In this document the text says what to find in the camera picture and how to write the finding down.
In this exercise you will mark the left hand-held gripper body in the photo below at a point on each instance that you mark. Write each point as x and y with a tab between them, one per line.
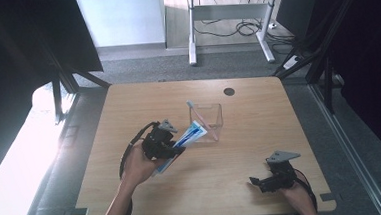
157	141

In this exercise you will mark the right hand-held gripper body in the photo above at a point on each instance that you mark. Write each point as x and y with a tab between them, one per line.
281	175

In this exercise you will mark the blue and white toothpaste tube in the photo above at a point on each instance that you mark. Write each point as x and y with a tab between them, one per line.
190	136

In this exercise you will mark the clear plastic square container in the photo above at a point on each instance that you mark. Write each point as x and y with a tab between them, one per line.
212	117

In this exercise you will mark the person's right hand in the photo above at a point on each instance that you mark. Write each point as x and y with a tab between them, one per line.
297	197

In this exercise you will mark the person's left hand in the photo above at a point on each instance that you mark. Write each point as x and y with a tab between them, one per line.
138	169

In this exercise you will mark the dark round table grommet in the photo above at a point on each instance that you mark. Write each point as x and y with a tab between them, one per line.
229	91

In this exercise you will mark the white power strip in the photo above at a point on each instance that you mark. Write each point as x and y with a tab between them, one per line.
291	62

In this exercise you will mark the dark curtain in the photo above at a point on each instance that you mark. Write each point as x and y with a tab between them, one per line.
369	59
15	64

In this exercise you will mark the metal floor rail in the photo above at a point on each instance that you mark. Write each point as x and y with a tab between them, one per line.
348	148

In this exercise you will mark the black metal stand frame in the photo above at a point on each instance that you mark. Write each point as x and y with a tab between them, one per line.
321	46
65	78

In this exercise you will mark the white metal desk frame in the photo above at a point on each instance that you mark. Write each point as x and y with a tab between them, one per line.
231	11

